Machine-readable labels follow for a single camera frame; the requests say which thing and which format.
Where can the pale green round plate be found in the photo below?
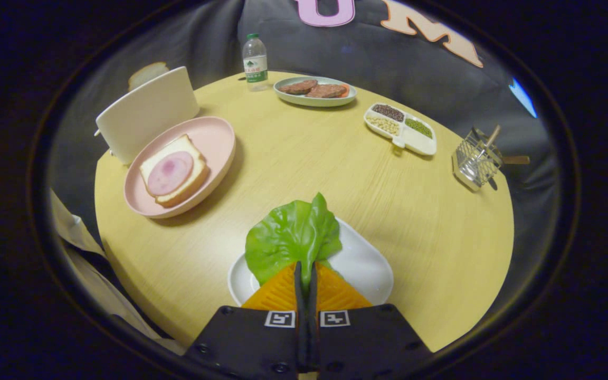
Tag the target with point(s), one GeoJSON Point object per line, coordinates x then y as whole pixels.
{"type": "Point", "coordinates": [309, 101]}

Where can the white divided dish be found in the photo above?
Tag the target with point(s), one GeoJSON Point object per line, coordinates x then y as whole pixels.
{"type": "Point", "coordinates": [420, 143]}

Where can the white bread slice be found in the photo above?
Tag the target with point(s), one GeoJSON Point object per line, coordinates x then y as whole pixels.
{"type": "Point", "coordinates": [190, 184]}

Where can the pale yellow beans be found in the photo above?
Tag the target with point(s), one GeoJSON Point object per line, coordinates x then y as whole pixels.
{"type": "Point", "coordinates": [383, 125]}

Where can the clear water bottle green cap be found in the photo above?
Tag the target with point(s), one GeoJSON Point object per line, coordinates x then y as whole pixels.
{"type": "Point", "coordinates": [255, 66]}

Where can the toasted bread slice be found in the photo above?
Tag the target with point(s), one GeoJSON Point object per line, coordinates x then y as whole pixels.
{"type": "Point", "coordinates": [146, 72]}

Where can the pink ham slice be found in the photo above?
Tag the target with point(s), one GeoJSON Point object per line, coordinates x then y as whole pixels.
{"type": "Point", "coordinates": [169, 173]}

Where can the orange food slice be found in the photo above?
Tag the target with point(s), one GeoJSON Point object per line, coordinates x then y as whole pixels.
{"type": "Point", "coordinates": [345, 91]}

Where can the dark brown beans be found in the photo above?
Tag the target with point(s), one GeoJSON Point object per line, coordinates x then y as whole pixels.
{"type": "Point", "coordinates": [387, 112]}

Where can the white square plate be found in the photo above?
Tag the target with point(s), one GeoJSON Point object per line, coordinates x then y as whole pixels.
{"type": "Point", "coordinates": [362, 264]}

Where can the green beans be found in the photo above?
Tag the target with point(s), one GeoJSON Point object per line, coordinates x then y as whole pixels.
{"type": "Point", "coordinates": [419, 127]}

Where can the pink round plate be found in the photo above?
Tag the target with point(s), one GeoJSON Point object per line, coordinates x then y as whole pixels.
{"type": "Point", "coordinates": [214, 140]}

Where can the white toaster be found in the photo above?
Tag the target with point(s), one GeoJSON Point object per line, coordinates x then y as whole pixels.
{"type": "Point", "coordinates": [145, 113]}

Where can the brown meat patty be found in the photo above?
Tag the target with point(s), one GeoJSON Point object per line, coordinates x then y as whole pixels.
{"type": "Point", "coordinates": [328, 91]}
{"type": "Point", "coordinates": [297, 86]}

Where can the black backdrop cloth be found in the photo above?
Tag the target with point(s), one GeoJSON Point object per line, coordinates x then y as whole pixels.
{"type": "Point", "coordinates": [209, 37]}

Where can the green lettuce leaf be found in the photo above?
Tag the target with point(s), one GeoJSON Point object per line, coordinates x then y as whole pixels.
{"type": "Point", "coordinates": [288, 237]}

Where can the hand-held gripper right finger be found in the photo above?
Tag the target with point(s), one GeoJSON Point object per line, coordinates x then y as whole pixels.
{"type": "Point", "coordinates": [367, 343]}

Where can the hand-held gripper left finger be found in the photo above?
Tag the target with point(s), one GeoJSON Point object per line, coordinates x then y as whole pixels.
{"type": "Point", "coordinates": [251, 343]}

